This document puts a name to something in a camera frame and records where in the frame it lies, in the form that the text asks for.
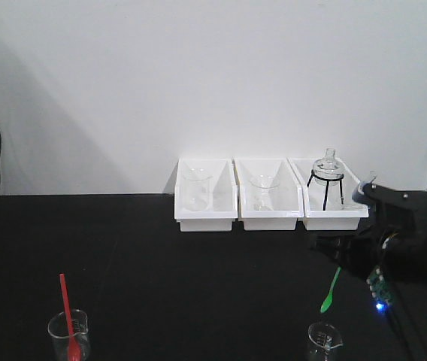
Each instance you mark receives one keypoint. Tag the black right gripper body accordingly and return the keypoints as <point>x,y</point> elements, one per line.
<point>401,254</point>

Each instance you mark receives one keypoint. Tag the left white storage bin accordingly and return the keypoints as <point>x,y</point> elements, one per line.
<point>222,208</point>

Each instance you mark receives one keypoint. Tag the middle white storage bin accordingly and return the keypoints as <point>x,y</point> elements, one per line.
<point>289,207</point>

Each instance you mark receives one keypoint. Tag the glass beaker in left bin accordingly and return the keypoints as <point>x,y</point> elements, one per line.
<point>196,189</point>

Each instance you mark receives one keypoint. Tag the right glass beaker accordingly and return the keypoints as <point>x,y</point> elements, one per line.
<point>324,342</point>

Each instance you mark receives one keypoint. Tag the glass tube in right bin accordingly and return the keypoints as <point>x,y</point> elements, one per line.
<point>370,178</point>

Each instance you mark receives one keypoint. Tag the black wire tripod stand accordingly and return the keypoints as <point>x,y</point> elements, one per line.
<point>327,181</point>

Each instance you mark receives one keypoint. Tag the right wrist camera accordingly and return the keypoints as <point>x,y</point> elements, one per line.
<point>399,209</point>

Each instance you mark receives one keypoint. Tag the white storage bin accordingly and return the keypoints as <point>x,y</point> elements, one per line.
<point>336,217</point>
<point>289,207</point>
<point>222,208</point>

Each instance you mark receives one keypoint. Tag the red plastic spoon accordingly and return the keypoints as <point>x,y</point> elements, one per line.
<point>74,350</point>

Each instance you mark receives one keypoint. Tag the green plastic spoon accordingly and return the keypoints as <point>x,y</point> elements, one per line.
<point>327,302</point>

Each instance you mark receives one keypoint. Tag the right white storage bin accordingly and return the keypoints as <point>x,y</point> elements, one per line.
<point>336,217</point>

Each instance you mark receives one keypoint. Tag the glass funnel in middle bin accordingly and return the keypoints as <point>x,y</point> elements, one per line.
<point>264,189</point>

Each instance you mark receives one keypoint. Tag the round glass flask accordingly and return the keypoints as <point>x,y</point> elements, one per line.
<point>328,167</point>

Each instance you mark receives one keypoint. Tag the green circuit board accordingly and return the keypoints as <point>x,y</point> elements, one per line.
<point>378,287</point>

